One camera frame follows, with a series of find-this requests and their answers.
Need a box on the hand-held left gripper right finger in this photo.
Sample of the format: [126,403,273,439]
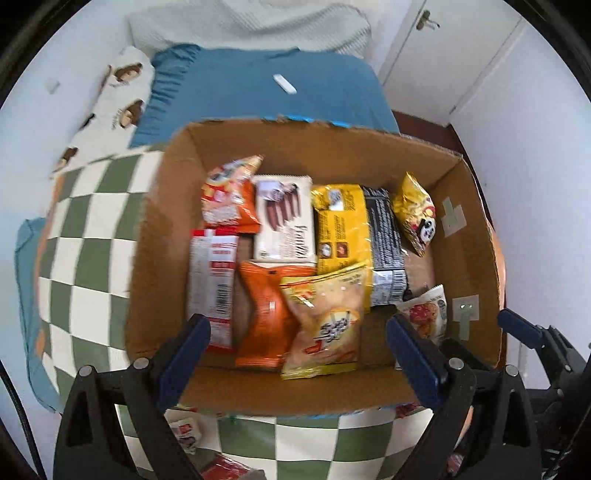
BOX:
[386,314,541,480]

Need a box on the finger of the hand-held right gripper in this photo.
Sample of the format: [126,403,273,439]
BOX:
[497,308,585,384]

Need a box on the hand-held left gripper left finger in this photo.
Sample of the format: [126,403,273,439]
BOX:
[53,314,211,480]

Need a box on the white cookie packet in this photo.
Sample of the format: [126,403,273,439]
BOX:
[396,284,448,348]

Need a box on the long white red packet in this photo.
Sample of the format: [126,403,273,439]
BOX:
[187,228,240,354]

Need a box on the yellow cracker packet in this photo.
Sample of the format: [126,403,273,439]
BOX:
[279,262,371,380]

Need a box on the black snack packet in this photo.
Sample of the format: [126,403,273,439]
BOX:
[362,186,410,308]

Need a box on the yellow panda snack packet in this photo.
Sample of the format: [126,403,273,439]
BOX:
[391,171,437,258]

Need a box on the large yellow snack packet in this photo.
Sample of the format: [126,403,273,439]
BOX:
[311,184,373,311]

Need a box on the orange mushroom snack packet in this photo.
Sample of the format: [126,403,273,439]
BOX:
[200,154,264,234]

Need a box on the white chocolate wafer packet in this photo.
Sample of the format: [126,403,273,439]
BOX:
[252,175,319,265]

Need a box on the cardboard box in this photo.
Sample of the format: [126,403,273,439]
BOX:
[124,117,509,417]

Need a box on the small white portrait packet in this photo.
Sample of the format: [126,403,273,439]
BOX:
[165,408,203,456]

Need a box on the red-brown snack packet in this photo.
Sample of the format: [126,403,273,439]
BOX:
[200,453,267,480]

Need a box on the green white checkered blanket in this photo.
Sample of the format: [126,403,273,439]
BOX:
[34,148,506,480]

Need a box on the blue quilt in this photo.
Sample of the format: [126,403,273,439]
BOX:
[14,217,63,412]

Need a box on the white bear-print pillow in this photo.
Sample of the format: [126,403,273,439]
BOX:
[50,45,156,175]

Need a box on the white door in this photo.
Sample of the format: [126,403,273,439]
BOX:
[378,0,526,126]

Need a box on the blue ruffled pillow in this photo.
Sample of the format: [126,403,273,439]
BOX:
[130,44,400,149]

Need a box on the small white plastic strip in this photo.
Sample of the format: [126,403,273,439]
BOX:
[272,73,297,96]

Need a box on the white textured pillow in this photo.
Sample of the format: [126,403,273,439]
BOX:
[126,0,373,60]

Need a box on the metal door handle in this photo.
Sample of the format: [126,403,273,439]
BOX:
[415,10,441,32]

